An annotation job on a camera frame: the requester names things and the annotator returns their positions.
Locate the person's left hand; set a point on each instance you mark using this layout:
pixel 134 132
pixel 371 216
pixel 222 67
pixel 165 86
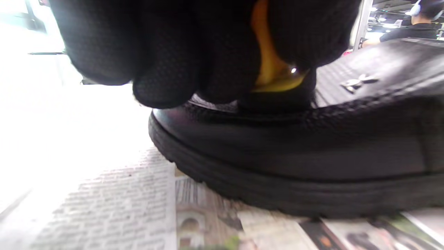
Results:
pixel 156 41

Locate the yellow sponge polish applicator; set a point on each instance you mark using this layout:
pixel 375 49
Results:
pixel 270 69

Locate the printed newspaper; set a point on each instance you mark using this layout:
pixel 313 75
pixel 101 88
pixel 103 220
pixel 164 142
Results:
pixel 121 208

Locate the black leather loafer shoe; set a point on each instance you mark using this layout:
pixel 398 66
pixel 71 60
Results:
pixel 312 156

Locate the white metal pole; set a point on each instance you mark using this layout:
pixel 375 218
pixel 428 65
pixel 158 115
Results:
pixel 360 24

